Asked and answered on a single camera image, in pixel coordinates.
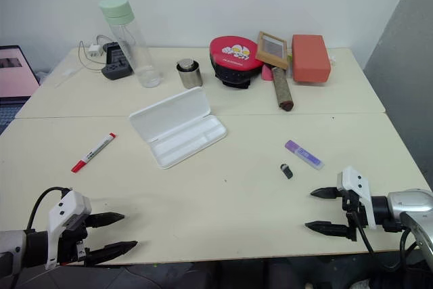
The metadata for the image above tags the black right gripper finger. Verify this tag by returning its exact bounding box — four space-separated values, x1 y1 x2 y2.
310 185 344 200
304 221 351 239

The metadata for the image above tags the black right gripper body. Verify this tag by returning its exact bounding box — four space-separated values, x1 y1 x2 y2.
341 189 368 243

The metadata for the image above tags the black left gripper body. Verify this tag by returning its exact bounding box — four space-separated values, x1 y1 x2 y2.
57 214 90 267

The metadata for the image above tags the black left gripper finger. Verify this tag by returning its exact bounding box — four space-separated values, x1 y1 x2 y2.
84 212 127 230
84 240 139 267

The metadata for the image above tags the white plastic case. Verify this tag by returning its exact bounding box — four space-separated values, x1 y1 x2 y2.
128 86 229 171

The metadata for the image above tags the purple highlighter pen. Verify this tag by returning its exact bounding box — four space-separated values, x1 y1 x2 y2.
283 139 325 171

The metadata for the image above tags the small black cap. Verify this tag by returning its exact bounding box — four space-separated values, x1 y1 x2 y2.
279 163 294 180

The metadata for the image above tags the red white marker pen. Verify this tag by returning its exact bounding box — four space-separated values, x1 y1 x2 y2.
70 131 118 173

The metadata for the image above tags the brown patterned cylinder roll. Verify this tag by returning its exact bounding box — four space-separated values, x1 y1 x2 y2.
271 66 296 112

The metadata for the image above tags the small pink object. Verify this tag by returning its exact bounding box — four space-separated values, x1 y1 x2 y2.
260 64 275 82

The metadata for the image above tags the orange red rectangular box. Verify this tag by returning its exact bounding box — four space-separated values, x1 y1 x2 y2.
291 33 333 84

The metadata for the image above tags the dark grey power strip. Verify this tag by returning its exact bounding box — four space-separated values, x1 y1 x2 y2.
101 41 134 81

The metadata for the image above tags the red round lidded box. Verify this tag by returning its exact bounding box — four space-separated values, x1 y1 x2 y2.
208 35 265 91

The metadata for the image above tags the white charger plug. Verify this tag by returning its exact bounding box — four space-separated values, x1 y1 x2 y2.
87 43 104 60

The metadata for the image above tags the small metal tin can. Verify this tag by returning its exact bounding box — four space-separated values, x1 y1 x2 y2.
175 59 204 90

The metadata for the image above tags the open laptop computer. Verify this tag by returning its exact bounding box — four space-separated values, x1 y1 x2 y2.
0 45 42 135

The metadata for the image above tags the clear bottle with green lid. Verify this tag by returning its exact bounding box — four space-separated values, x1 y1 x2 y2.
98 0 162 89

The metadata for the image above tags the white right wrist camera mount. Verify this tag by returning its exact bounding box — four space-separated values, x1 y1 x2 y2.
336 166 378 230

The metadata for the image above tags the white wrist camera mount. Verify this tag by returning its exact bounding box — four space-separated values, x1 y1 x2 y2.
46 190 93 270
336 166 378 230

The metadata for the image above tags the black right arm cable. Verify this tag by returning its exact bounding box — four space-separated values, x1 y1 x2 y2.
350 210 421 272

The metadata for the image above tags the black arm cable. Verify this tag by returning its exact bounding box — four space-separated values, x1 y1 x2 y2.
26 186 74 233
350 210 421 272

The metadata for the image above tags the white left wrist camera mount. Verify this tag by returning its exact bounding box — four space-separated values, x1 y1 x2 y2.
46 190 93 270

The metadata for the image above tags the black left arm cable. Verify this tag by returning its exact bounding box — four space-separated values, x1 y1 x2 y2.
26 186 74 233

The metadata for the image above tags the wooden picture frame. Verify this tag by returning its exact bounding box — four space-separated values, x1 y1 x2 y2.
254 30 290 70

